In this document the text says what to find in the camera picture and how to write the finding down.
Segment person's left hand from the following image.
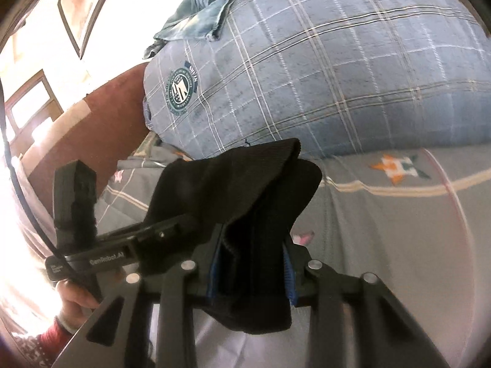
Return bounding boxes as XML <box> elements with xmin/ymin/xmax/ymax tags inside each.
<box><xmin>56</xmin><ymin>279</ymin><xmax>99</xmax><ymax>333</ymax></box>

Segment black pants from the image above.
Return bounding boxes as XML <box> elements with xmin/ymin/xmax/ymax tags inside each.
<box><xmin>144</xmin><ymin>138</ymin><xmax>322</xmax><ymax>335</ymax></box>

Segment brown headboard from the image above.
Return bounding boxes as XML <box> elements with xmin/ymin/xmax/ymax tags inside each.
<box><xmin>21</xmin><ymin>61</ymin><xmax>151</xmax><ymax>215</ymax></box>

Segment wooden framed window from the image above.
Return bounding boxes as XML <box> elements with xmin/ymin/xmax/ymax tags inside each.
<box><xmin>5</xmin><ymin>69</ymin><xmax>63</xmax><ymax>157</ymax></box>

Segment grey patterned pillow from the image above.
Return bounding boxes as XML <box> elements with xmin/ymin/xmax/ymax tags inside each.
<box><xmin>95</xmin><ymin>131</ymin><xmax>191</xmax><ymax>236</ymax></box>

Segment folded blue denim cloth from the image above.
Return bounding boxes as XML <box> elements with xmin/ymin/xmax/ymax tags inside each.
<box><xmin>143</xmin><ymin>0</ymin><xmax>235</xmax><ymax>60</ymax></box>

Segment red white sleeve forearm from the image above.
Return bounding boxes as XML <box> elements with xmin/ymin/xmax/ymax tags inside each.
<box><xmin>12</xmin><ymin>316</ymin><xmax>76</xmax><ymax>368</ymax></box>

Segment grey patterned bed sheet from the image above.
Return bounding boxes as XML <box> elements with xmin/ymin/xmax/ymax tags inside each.
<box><xmin>145</xmin><ymin>143</ymin><xmax>491</xmax><ymax>368</ymax></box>

